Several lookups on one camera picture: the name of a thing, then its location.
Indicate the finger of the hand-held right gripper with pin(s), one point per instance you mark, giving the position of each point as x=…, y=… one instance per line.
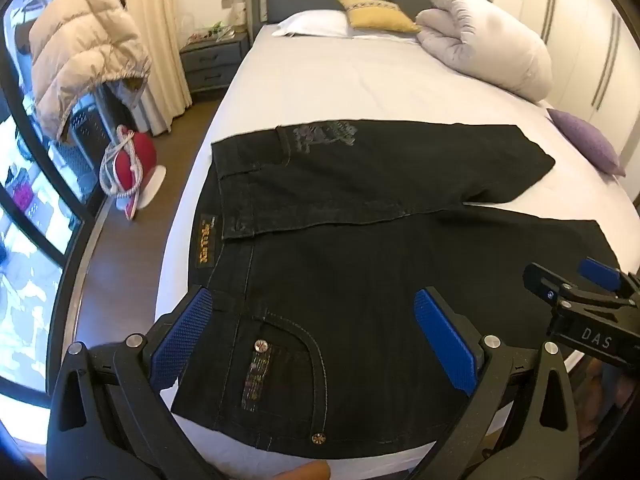
x=542, y=282
x=600, y=271

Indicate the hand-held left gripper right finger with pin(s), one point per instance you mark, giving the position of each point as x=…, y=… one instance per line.
x=445, y=337

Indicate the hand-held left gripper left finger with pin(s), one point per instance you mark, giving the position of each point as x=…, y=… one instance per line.
x=182, y=332

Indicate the black denim pants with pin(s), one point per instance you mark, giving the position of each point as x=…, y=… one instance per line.
x=350, y=270

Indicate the purple cushion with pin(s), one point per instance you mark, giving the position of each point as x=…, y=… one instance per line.
x=587, y=140

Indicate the large black-framed window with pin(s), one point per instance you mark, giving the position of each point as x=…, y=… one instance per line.
x=30, y=240

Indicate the black perforated basket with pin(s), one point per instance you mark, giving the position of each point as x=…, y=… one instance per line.
x=92, y=130

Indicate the rolled white duvet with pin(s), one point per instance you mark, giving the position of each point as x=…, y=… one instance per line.
x=485, y=45

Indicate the grey nightstand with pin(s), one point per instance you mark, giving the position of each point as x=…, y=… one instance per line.
x=212, y=62

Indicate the bed with white sheet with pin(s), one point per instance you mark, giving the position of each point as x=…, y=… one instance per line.
x=320, y=90

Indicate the cream curtain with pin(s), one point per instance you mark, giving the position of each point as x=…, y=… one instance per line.
x=155, y=35

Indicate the clutter on nightstand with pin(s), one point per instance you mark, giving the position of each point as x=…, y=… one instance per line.
x=212, y=32

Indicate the beige puffer jacket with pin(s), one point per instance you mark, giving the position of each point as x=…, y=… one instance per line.
x=85, y=45

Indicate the yellow patterned cushion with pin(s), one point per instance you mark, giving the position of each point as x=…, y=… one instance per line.
x=377, y=14

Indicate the white pillow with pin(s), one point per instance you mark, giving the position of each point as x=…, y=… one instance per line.
x=312, y=25

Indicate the wall switch plate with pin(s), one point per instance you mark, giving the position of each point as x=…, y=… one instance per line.
x=233, y=4

